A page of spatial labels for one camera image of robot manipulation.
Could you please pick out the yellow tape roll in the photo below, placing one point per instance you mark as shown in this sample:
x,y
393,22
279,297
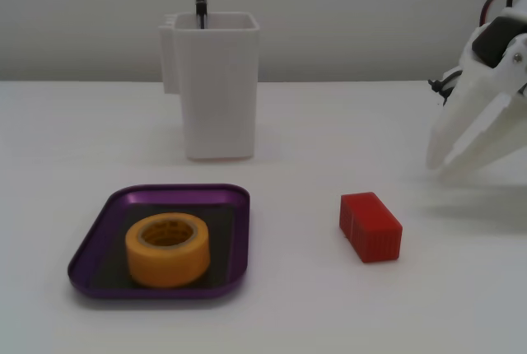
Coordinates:
x,y
166,261

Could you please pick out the red ribbed plastic block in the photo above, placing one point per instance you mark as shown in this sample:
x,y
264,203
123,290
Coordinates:
x,y
372,228

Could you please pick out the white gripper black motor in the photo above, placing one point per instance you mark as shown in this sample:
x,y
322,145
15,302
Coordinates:
x,y
473,95

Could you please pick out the white plastic pen holder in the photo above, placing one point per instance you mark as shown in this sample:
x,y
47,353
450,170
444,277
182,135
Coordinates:
x,y
220,90

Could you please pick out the purple metal tray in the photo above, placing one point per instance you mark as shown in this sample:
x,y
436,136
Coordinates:
x,y
103,243

